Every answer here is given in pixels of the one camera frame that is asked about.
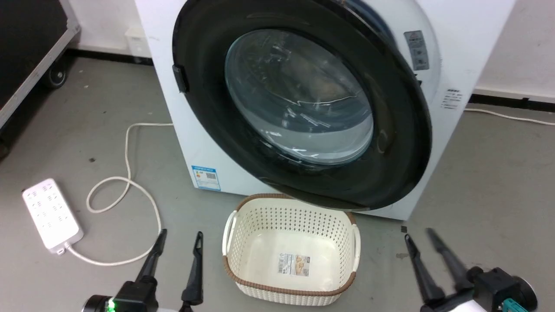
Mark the white front-load washing machine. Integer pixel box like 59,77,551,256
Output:
134,0,516,221

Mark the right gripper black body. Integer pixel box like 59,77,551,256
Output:
419,266,539,312

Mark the black caster wheel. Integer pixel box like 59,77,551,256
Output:
45,58,69,90

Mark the white power strip cable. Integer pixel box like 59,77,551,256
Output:
65,123,174,267

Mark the blue energy label sticker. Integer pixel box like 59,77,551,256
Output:
191,165,221,191

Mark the thin white floor cable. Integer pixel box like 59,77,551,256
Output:
464,108,555,127

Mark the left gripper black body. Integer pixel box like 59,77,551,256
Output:
82,276,204,312

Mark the cream perforated laundry basket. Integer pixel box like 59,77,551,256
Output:
222,193,361,306

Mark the white wall socket box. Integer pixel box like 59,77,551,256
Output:
125,27,152,59

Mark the black round washer door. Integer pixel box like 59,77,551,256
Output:
172,0,433,211

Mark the printed text sticker on washer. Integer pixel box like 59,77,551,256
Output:
441,88,464,111

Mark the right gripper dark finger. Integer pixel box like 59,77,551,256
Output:
426,228,474,293
404,234,447,304

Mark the black flight case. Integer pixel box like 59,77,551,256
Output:
0,0,82,159

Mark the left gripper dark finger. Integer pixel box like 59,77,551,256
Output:
135,229,168,284
181,231,204,306

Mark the grey warning sticker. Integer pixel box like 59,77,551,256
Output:
404,30,430,71

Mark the paper label in basket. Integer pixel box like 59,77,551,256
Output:
277,253,312,277

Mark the black door latch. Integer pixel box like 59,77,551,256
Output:
173,64,190,94

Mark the white power strip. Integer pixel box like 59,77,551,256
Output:
22,178,84,256

